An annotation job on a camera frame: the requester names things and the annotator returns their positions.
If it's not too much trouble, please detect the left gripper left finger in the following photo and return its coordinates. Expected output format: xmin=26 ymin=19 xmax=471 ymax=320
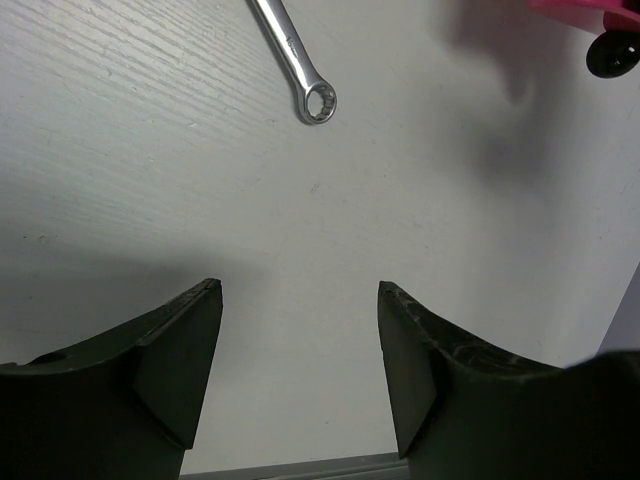
xmin=1 ymin=278 xmax=223 ymax=479

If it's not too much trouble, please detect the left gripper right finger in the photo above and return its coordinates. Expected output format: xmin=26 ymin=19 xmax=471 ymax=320
xmin=377 ymin=282 xmax=639 ymax=479

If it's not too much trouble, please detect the pink drawer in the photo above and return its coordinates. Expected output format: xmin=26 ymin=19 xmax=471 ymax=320
xmin=528 ymin=0 xmax=639 ymax=79

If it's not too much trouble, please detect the silver wrench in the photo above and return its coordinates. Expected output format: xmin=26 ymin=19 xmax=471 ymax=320
xmin=249 ymin=0 xmax=337 ymax=125

